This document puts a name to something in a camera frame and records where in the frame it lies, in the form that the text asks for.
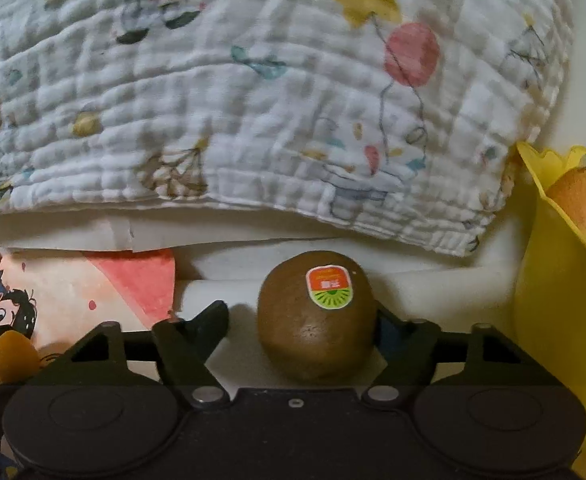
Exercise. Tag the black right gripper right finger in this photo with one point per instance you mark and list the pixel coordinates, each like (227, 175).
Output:
(413, 349)

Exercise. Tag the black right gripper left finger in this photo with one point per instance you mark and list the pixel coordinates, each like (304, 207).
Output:
(179, 349)

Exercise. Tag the brown kiwi fruit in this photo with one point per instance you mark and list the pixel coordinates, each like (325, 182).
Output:
(315, 317)

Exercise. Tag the colourful anime poster mat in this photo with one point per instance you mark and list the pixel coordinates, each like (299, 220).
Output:
(55, 300)

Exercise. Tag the yellow plastic bowl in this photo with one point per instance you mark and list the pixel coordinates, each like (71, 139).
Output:
(550, 295)

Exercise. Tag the white printed muslin blanket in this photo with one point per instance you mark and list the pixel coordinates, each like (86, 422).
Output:
(393, 118)

